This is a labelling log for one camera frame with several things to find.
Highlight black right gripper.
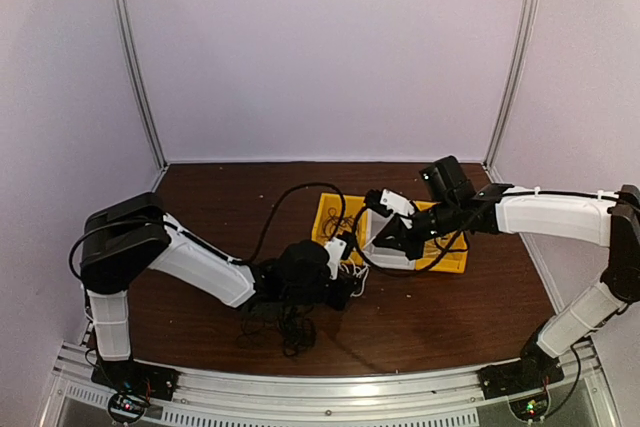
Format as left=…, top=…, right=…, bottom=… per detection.
left=374, top=198, right=460, bottom=260

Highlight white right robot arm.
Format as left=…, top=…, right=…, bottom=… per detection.
left=364, top=156, right=639, bottom=389

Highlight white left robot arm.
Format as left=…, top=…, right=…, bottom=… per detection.
left=68, top=192, right=362, bottom=391

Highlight white plastic bin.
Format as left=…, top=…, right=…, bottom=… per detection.
left=359, top=210, right=414, bottom=271

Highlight yellow bin right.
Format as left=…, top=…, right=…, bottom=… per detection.
left=411, top=233, right=469, bottom=274

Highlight yellow bin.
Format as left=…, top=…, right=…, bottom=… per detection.
left=311, top=193, right=364, bottom=244
left=411, top=233, right=469, bottom=274

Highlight yellow bin left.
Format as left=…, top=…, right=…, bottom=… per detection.
left=311, top=193, right=364, bottom=244

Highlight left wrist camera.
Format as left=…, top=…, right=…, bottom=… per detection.
left=324, top=231, right=355, bottom=280

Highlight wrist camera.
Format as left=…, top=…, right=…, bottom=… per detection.
left=364, top=189, right=416, bottom=218
left=324, top=231, right=355, bottom=280

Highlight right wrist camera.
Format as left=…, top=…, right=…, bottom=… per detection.
left=364, top=189, right=416, bottom=218

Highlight tangled black cables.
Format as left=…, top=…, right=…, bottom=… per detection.
left=234, top=296, right=319, bottom=359

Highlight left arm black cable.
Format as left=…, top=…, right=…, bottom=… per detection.
left=219, top=183, right=349, bottom=268

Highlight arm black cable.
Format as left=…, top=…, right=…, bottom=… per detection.
left=219, top=183, right=349, bottom=268
left=352, top=191, right=626, bottom=278

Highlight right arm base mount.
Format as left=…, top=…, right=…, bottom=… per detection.
left=478, top=359, right=564, bottom=424

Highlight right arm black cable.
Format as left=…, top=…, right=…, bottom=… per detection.
left=352, top=191, right=626, bottom=278

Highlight aluminium front rail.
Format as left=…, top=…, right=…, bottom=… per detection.
left=35, top=342, right=621, bottom=426

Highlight right aluminium corner post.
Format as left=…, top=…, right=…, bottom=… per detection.
left=483, top=0, right=539, bottom=172

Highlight aluminium corner post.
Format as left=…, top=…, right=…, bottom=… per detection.
left=483, top=0, right=539, bottom=172
left=113, top=0, right=168, bottom=170

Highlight left aluminium corner post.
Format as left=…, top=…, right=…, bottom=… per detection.
left=113, top=0, right=168, bottom=170

